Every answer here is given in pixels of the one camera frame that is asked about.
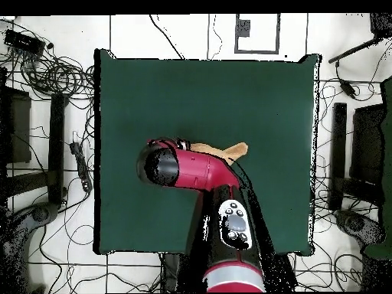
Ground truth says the orange terry towel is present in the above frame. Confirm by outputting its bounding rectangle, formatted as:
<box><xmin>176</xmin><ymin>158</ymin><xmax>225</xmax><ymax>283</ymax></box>
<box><xmin>189</xmin><ymin>141</ymin><xmax>249</xmax><ymax>166</ymax></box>

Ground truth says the black flat panel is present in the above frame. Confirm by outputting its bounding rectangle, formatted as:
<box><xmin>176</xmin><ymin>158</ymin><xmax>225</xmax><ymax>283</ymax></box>
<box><xmin>0</xmin><ymin>87</ymin><xmax>32</xmax><ymax>165</ymax></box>
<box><xmin>349</xmin><ymin>103</ymin><xmax>387</xmax><ymax>185</ymax></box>

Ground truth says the dark green table cloth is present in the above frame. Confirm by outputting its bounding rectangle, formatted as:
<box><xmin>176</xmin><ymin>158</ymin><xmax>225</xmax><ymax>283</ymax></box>
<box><xmin>93</xmin><ymin>47</ymin><xmax>322</xmax><ymax>256</ymax></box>

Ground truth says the black power strip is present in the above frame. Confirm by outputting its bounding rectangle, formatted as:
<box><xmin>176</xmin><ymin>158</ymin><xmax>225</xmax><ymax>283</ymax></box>
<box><xmin>68</xmin><ymin>141</ymin><xmax>93</xmax><ymax>193</ymax></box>

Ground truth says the black metal beam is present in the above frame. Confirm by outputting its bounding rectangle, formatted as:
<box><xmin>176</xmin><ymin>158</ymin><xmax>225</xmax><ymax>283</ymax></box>
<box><xmin>47</xmin><ymin>93</ymin><xmax>67</xmax><ymax>205</ymax></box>
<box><xmin>328</xmin><ymin>102</ymin><xmax>348</xmax><ymax>211</ymax></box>

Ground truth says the black power adapter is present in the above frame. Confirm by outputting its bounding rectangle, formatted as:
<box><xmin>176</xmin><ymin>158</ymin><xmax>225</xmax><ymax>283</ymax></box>
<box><xmin>335</xmin><ymin>60</ymin><xmax>358</xmax><ymax>100</ymax></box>

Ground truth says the dark green fabric sheet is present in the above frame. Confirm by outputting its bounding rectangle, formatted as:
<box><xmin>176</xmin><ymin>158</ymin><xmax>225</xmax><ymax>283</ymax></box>
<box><xmin>364</xmin><ymin>76</ymin><xmax>392</xmax><ymax>261</ymax></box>

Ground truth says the black hub box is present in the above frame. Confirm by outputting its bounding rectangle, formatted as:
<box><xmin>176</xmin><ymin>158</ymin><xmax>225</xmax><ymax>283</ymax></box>
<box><xmin>3</xmin><ymin>28</ymin><xmax>46</xmax><ymax>57</ymax></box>

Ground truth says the black tripod stand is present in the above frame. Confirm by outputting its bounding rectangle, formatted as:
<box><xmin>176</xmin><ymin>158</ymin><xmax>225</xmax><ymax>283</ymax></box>
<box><xmin>328</xmin><ymin>12</ymin><xmax>392</xmax><ymax>64</ymax></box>

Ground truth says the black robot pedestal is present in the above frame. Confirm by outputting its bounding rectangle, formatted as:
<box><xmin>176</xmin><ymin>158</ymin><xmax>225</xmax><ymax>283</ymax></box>
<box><xmin>160</xmin><ymin>252</ymin><xmax>209</xmax><ymax>293</ymax></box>

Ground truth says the grey square floor frame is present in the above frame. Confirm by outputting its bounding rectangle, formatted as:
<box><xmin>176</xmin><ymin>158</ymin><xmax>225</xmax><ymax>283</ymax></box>
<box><xmin>234</xmin><ymin>13</ymin><xmax>281</xmax><ymax>55</ymax></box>

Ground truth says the long black cable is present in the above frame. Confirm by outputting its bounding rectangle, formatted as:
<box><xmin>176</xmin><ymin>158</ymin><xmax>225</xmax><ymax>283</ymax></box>
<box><xmin>149</xmin><ymin>14</ymin><xmax>185</xmax><ymax>60</ymax></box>

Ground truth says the tangled black cable bundle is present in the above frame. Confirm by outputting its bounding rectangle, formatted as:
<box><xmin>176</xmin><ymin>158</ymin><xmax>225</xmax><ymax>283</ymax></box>
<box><xmin>18</xmin><ymin>51</ymin><xmax>96</xmax><ymax>102</ymax></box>

